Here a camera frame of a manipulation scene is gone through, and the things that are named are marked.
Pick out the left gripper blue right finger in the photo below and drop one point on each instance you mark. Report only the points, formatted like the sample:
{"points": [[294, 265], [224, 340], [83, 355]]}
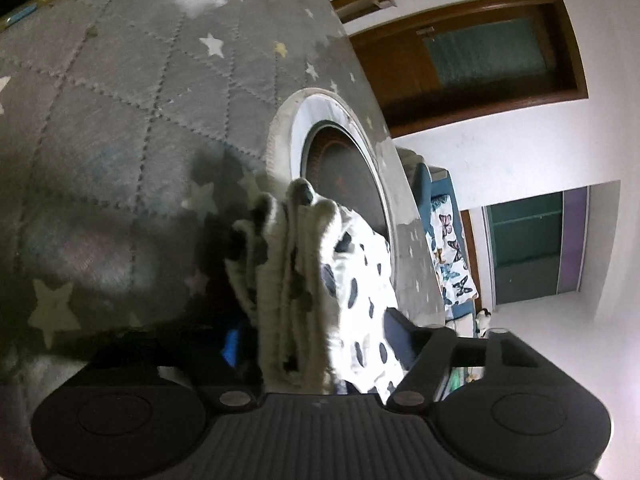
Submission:
{"points": [[425, 353]]}

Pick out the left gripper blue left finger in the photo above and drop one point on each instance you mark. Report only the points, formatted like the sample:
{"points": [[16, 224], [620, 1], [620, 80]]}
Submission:
{"points": [[225, 368]]}

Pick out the white polka dot garment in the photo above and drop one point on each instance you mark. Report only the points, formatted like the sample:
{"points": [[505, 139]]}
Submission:
{"points": [[315, 280]]}

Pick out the black white plush toy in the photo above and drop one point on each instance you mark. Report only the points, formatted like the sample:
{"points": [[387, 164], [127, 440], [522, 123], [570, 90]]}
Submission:
{"points": [[482, 323]]}

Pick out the butterfly print blanket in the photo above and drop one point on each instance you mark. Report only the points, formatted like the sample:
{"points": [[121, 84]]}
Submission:
{"points": [[452, 272]]}

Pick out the green framed window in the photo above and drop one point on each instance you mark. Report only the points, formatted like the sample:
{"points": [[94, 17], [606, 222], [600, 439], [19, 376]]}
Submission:
{"points": [[537, 245]]}

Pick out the blue corner sofa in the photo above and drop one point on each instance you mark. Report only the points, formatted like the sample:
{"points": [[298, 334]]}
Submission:
{"points": [[434, 194]]}

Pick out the round induction cooktop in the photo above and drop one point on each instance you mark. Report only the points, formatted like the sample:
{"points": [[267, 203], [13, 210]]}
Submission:
{"points": [[315, 135]]}

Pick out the grey star tablecloth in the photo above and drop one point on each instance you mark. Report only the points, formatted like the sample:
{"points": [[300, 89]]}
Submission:
{"points": [[124, 125]]}

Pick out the brown wooden door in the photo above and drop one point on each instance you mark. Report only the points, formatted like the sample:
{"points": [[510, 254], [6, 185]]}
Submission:
{"points": [[471, 59]]}

